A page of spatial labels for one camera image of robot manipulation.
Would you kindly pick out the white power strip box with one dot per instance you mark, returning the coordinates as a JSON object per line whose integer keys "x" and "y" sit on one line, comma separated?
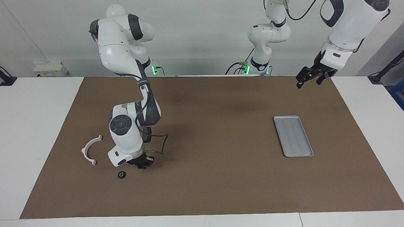
{"x": 49, "y": 68}

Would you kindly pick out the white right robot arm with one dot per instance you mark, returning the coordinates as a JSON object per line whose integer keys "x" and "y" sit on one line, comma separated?
{"x": 118, "y": 53}

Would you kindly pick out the blue crate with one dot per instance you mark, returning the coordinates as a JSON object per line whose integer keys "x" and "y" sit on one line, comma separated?
{"x": 398, "y": 96}

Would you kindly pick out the dark grey rectangular brake pad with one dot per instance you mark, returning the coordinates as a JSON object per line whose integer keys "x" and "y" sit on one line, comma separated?
{"x": 147, "y": 130}

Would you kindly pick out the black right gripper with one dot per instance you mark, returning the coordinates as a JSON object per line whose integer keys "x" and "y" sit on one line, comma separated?
{"x": 143, "y": 158}

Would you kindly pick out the white curved plastic bracket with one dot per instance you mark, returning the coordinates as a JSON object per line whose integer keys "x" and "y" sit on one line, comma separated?
{"x": 86, "y": 154}

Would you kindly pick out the brown table mat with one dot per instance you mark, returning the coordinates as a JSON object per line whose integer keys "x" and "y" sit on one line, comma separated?
{"x": 205, "y": 189}

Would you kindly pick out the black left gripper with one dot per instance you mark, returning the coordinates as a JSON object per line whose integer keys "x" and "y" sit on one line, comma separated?
{"x": 318, "y": 71}

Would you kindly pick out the silver metal tray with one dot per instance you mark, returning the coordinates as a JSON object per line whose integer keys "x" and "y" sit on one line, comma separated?
{"x": 293, "y": 137}

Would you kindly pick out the black table clamp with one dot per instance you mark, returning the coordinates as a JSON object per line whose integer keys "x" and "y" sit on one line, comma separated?
{"x": 7, "y": 79}

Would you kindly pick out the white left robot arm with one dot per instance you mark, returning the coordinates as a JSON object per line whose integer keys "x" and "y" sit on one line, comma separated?
{"x": 350, "y": 28}

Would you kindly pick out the large black bearing gear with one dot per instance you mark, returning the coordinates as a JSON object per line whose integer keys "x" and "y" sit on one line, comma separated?
{"x": 122, "y": 174}

